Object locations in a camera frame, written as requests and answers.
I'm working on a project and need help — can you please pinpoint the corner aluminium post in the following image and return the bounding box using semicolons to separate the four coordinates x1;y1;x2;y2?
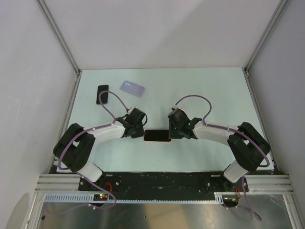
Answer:
244;0;291;75
35;0;81;76

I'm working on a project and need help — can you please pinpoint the right back corner aluminium post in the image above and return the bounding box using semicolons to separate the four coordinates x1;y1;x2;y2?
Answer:
244;0;291;75

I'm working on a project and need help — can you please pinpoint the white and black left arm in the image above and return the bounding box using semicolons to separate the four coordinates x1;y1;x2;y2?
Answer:
53;107;147;190

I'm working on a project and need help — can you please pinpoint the controller board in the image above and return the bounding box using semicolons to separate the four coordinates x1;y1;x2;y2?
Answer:
93;194;109;201
223;195;240;208

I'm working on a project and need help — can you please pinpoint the phone in teal case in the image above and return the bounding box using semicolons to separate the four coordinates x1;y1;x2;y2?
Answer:
96;84;109;104

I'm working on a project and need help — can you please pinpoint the purple smartphone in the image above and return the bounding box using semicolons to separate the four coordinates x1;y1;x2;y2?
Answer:
143;129;171;142

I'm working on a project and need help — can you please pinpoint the pink phone case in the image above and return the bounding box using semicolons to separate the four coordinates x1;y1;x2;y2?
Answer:
143;135;171;143

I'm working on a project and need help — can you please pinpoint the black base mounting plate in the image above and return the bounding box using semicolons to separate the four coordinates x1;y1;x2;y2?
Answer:
78;172;249;201

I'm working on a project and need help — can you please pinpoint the grey slotted cable duct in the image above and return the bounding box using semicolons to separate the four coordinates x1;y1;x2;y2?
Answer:
44;192;226;205

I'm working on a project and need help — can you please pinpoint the front aluminium frame rail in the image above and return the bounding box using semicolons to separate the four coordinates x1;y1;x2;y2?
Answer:
35;174;294;195

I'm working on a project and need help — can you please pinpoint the left back corner aluminium post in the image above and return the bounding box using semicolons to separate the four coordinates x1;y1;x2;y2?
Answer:
35;0;81;76

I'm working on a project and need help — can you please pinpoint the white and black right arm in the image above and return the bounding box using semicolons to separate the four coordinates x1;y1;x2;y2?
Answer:
168;108;271;191

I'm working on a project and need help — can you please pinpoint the right controller board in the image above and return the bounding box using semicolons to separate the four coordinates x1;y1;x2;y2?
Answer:
223;195;240;208

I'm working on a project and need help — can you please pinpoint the left controller board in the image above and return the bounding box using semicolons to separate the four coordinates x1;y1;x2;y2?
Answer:
93;194;109;201

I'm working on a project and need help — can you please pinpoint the lilac phone case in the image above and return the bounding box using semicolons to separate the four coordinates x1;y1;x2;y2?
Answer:
120;81;145;97

